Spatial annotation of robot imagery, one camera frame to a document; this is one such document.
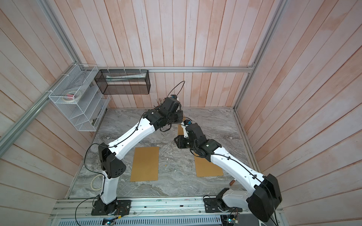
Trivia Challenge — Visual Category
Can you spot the brown kraft file bag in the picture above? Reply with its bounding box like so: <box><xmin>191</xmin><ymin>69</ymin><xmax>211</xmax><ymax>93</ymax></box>
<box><xmin>194</xmin><ymin>156</ymin><xmax>223</xmax><ymax>177</ymax></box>
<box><xmin>178</xmin><ymin>124</ymin><xmax>184</xmax><ymax>136</ymax></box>
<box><xmin>130</xmin><ymin>147</ymin><xmax>159</xmax><ymax>182</ymax></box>

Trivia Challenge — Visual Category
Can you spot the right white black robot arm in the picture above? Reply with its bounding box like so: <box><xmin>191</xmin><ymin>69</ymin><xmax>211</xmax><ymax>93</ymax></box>
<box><xmin>174</xmin><ymin>120</ymin><xmax>282</xmax><ymax>223</ymax></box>

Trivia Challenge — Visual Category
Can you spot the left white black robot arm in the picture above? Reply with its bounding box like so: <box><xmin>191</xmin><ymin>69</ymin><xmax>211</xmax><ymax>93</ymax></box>
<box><xmin>98</xmin><ymin>95</ymin><xmax>183</xmax><ymax>205</ymax></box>

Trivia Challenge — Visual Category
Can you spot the bundle of pens and pencils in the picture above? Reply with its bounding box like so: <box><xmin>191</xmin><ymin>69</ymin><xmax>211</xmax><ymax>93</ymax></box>
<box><xmin>156</xmin><ymin>98</ymin><xmax>165</xmax><ymax>106</ymax></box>

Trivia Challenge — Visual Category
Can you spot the tape roll on shelf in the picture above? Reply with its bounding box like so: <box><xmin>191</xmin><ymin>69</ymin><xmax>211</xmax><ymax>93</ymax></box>
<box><xmin>61</xmin><ymin>90</ymin><xmax>81</xmax><ymax>103</ymax></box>

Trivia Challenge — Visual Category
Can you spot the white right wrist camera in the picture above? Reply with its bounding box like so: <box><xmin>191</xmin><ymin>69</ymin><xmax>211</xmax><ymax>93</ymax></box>
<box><xmin>182</xmin><ymin>119</ymin><xmax>192</xmax><ymax>138</ymax></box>

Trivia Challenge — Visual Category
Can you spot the black mesh wall basket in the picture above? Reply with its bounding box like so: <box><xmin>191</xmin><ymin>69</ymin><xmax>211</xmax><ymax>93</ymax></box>
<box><xmin>95</xmin><ymin>69</ymin><xmax>151</xmax><ymax>95</ymax></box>

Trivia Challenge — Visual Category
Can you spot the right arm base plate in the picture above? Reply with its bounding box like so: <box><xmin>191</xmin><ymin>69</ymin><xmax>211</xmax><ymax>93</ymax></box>
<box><xmin>202</xmin><ymin>195</ymin><xmax>243</xmax><ymax>213</ymax></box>

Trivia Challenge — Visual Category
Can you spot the white wire mesh shelf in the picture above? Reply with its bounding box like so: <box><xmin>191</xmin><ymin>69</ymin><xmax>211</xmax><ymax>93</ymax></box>
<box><xmin>49</xmin><ymin>64</ymin><xmax>110</xmax><ymax>132</ymax></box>

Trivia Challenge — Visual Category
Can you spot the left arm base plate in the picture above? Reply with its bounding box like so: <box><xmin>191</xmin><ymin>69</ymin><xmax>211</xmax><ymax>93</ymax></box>
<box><xmin>91</xmin><ymin>198</ymin><xmax>132</xmax><ymax>216</ymax></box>

